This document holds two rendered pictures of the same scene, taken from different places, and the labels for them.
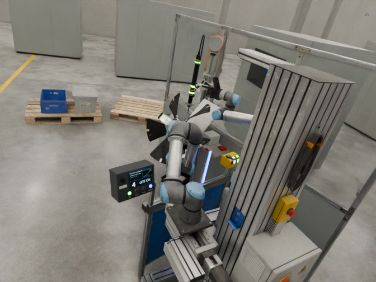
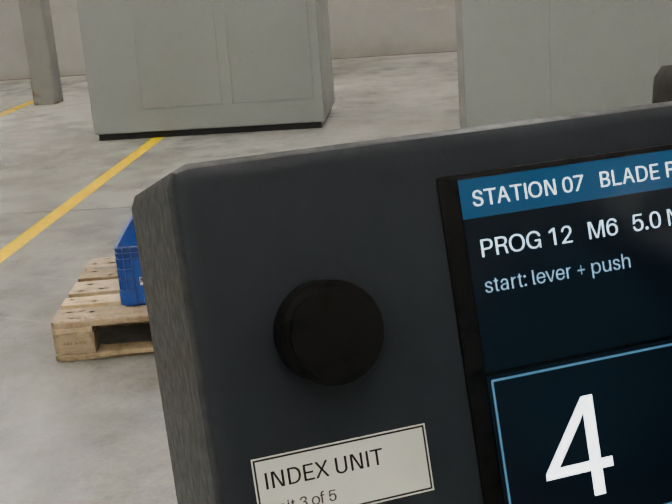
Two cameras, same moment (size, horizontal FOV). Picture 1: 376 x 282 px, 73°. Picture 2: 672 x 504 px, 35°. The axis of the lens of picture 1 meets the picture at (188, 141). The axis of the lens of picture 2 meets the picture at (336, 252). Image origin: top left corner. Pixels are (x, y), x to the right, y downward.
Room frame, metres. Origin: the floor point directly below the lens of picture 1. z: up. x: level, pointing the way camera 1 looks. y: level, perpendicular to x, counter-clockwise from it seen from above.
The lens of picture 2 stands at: (0.94, 0.21, 1.31)
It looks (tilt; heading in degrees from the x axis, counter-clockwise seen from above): 16 degrees down; 27
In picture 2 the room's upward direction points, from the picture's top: 4 degrees counter-clockwise
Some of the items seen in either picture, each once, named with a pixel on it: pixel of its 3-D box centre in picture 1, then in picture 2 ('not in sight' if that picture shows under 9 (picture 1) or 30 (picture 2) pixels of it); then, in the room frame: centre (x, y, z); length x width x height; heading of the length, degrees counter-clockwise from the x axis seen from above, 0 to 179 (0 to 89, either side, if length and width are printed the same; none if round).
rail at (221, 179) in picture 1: (193, 190); not in sight; (1.70, -0.13, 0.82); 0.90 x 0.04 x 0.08; 134
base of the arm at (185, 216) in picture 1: (191, 209); not in sight; (1.18, -0.10, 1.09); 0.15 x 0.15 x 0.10
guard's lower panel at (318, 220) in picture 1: (221, 172); not in sight; (2.52, -0.47, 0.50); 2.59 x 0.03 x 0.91; 44
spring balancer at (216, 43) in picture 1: (216, 43); not in sight; (2.73, -0.08, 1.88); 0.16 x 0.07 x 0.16; 79
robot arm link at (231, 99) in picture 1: (232, 98); not in sight; (1.81, -0.26, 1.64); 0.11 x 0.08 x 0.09; 54
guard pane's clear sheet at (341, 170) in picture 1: (245, 92); not in sight; (2.52, -0.47, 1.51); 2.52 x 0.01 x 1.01; 44
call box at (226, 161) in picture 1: (230, 160); not in sight; (1.97, -0.41, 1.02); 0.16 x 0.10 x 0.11; 134
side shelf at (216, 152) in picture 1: (211, 146); not in sight; (2.49, -0.26, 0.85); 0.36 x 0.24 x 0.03; 44
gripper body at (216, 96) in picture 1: (215, 92); not in sight; (1.90, -0.13, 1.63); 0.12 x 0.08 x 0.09; 54
